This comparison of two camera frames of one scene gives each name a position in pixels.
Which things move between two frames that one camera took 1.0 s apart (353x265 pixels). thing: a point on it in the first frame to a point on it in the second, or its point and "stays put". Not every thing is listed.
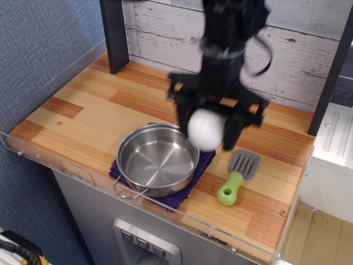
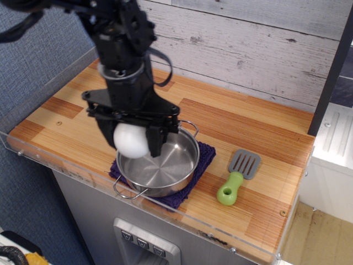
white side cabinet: [327, 184] stays put
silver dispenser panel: [140, 247] stays put
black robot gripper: [218, 81] to [129, 98]
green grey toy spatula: [242, 164] stays put
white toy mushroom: [206, 128] to [130, 139]
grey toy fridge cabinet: [119, 229] stays put
